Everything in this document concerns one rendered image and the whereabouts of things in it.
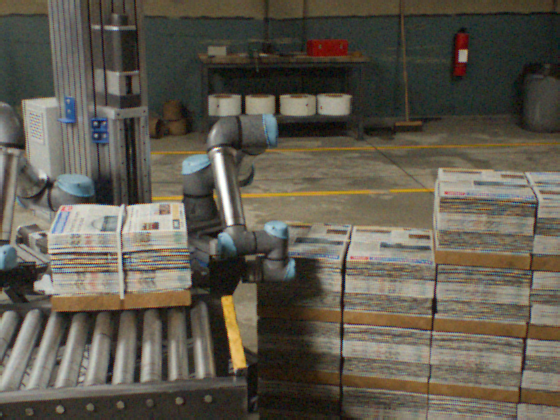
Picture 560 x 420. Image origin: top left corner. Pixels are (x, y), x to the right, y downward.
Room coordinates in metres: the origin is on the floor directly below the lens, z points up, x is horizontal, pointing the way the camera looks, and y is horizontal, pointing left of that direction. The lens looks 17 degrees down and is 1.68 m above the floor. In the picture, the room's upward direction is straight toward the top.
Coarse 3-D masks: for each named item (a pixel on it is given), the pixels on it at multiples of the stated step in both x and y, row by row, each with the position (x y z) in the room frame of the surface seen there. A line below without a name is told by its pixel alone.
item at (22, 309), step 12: (192, 300) 2.03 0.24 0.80; (204, 300) 2.04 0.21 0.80; (216, 300) 2.04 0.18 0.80; (0, 312) 1.95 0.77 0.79; (24, 312) 1.96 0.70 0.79; (48, 312) 1.97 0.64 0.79; (72, 312) 1.98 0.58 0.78; (96, 312) 1.99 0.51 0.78; (120, 312) 2.00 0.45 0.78; (216, 312) 2.04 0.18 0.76; (216, 324) 2.04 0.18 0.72; (216, 336) 2.04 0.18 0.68; (12, 348) 1.96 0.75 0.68
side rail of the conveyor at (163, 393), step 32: (128, 384) 1.55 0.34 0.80; (160, 384) 1.55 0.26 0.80; (192, 384) 1.55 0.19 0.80; (224, 384) 1.56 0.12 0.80; (0, 416) 1.47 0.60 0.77; (32, 416) 1.48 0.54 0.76; (64, 416) 1.49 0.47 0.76; (96, 416) 1.50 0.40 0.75; (128, 416) 1.51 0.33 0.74; (160, 416) 1.52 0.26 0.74; (192, 416) 1.53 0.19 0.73; (224, 416) 1.54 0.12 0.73
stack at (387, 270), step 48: (288, 240) 2.49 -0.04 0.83; (336, 240) 2.49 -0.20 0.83; (384, 240) 2.49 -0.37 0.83; (432, 240) 2.49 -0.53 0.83; (288, 288) 2.33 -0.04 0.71; (336, 288) 2.30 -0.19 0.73; (384, 288) 2.29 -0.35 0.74; (432, 288) 2.26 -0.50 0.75; (480, 288) 2.24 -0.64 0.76; (528, 288) 2.21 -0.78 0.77; (288, 336) 2.33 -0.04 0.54; (336, 336) 2.31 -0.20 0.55; (384, 336) 2.28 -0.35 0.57; (432, 336) 2.27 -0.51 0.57; (480, 336) 2.23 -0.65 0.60; (288, 384) 2.34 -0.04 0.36; (336, 384) 2.33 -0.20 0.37; (480, 384) 2.23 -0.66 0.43; (528, 384) 2.20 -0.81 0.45
